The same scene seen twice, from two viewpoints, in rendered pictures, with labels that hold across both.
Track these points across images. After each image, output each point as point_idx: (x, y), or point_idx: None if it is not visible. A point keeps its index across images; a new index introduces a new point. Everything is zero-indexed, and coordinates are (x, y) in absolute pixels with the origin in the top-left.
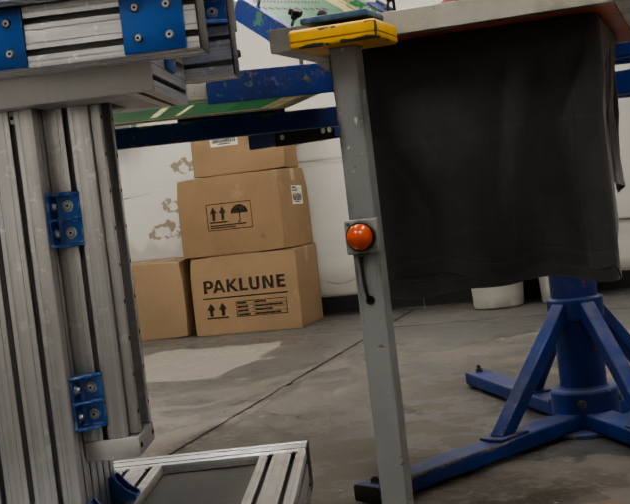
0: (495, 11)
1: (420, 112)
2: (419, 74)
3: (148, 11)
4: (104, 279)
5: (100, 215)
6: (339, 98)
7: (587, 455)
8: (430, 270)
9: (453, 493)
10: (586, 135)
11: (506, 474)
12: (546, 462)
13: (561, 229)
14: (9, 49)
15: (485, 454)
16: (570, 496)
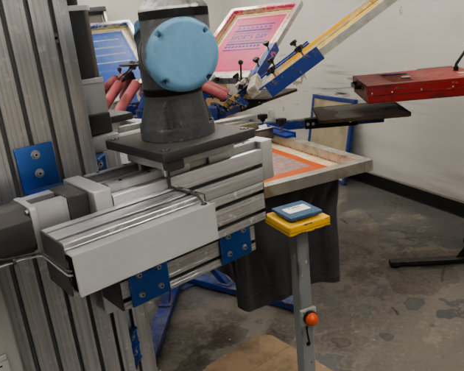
0: (320, 180)
1: (266, 223)
2: (267, 205)
3: (234, 236)
4: (152, 369)
5: (147, 335)
6: (299, 252)
7: (203, 300)
8: (266, 294)
9: (175, 344)
10: (331, 222)
11: (183, 323)
12: (191, 310)
13: (317, 263)
14: (160, 283)
15: (169, 316)
16: (230, 333)
